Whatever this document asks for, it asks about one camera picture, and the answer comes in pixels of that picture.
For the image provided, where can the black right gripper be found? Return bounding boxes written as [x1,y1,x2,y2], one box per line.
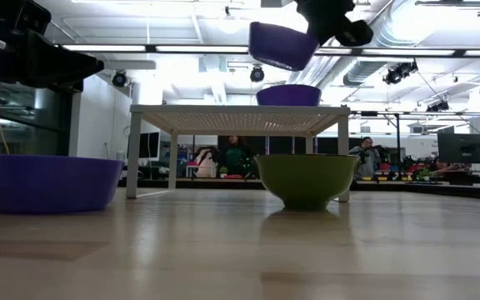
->
[294,0,356,45]

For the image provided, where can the person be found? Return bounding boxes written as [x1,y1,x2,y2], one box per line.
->
[218,135,258,178]
[429,156,474,175]
[347,136,383,181]

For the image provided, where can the white perforated metal shelf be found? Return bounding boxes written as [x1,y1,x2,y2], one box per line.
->
[125,103,353,204]

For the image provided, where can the black aluminium table frame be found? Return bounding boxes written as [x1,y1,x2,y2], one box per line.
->
[117,177,480,202]

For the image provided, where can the small blue plastic bowl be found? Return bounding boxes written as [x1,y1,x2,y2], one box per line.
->
[0,153,125,216]
[255,84,323,107]
[247,21,321,72]

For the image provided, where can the large black monitor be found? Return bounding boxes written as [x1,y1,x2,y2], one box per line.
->
[437,132,480,165]

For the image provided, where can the green bowl floral inside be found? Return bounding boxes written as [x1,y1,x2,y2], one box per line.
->
[254,153,360,212]

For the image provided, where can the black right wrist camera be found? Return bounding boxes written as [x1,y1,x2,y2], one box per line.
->
[334,18,375,48]

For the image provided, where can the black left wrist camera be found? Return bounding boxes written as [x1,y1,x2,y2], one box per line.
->
[12,0,53,35]

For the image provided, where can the black ceiling spotlight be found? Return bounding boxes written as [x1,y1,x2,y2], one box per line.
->
[382,58,420,86]
[111,69,129,89]
[249,64,266,84]
[425,99,451,114]

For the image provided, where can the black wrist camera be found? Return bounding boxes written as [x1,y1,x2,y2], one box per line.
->
[334,18,375,48]
[12,0,53,35]

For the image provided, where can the long overhead light bar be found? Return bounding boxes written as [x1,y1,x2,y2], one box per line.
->
[58,42,480,58]

